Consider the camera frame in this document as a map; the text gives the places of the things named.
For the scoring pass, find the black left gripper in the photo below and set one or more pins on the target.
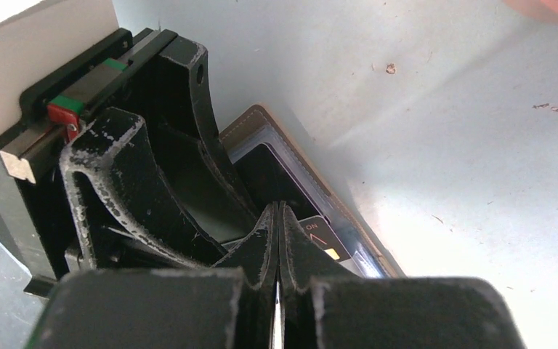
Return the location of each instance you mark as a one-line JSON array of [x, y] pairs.
[[108, 171]]

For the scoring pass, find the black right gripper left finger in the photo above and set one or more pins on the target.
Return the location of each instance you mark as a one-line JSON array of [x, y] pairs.
[[229, 305]]

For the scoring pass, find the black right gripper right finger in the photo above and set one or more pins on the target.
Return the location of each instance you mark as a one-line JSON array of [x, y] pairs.
[[328, 306]]

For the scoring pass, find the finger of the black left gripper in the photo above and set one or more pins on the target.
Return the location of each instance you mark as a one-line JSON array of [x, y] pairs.
[[171, 92]]

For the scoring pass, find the taupe leather card holder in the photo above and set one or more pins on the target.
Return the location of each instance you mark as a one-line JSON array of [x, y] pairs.
[[257, 126]]

